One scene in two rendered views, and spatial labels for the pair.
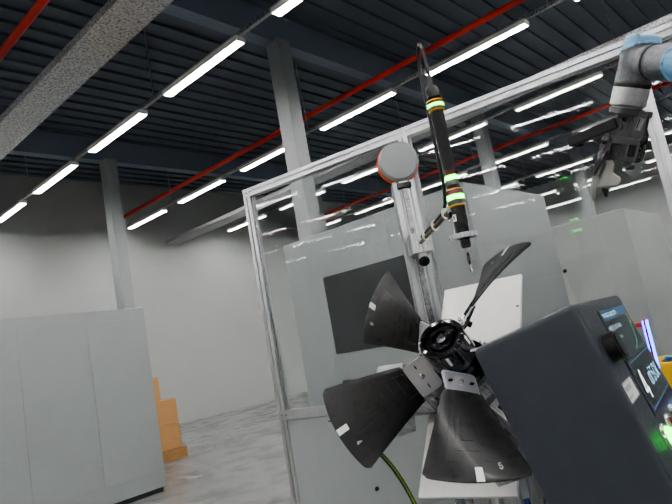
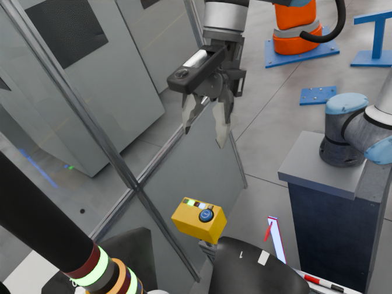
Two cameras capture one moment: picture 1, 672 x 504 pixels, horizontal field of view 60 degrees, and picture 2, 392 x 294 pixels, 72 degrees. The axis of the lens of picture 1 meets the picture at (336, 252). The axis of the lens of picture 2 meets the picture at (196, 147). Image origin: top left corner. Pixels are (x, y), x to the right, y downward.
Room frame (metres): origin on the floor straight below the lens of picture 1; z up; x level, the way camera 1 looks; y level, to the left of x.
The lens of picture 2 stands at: (1.29, -0.19, 1.81)
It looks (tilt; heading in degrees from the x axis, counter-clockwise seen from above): 37 degrees down; 282
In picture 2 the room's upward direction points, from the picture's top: 23 degrees counter-clockwise
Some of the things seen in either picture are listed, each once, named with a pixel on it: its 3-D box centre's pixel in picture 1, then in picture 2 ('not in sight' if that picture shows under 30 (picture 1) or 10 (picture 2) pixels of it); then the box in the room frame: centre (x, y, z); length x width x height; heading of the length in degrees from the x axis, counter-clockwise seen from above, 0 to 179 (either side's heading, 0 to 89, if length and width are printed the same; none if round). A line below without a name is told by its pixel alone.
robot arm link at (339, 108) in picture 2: not in sight; (346, 116); (0.94, -0.92, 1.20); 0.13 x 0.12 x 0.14; 103
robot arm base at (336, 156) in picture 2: not in sight; (342, 142); (0.95, -0.93, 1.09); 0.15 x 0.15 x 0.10
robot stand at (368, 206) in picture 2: not in sight; (339, 233); (0.95, -0.93, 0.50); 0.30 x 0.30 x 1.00; 51
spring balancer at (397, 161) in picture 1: (397, 163); not in sight; (2.17, -0.29, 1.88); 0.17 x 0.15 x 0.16; 57
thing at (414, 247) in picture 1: (418, 244); not in sight; (2.08, -0.30, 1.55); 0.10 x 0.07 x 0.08; 2
